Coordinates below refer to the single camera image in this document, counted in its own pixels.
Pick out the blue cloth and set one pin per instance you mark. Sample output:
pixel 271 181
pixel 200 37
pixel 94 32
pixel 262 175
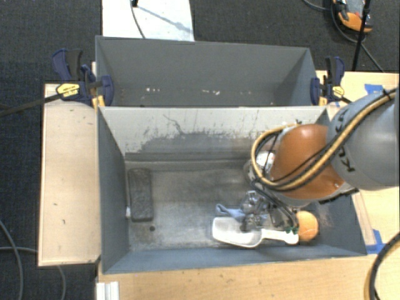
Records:
pixel 229 212

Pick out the white plastic scoop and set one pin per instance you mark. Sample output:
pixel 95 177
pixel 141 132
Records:
pixel 232 234

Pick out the orange ball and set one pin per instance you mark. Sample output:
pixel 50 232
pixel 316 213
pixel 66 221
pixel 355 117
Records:
pixel 307 227

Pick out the grey metal bin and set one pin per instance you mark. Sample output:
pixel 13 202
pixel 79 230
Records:
pixel 193 180

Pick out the dark green flat block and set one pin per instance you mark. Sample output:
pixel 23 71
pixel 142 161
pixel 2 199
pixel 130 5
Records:
pixel 141 195

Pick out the pale wood board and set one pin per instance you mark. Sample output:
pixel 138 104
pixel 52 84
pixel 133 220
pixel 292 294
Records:
pixel 70 173

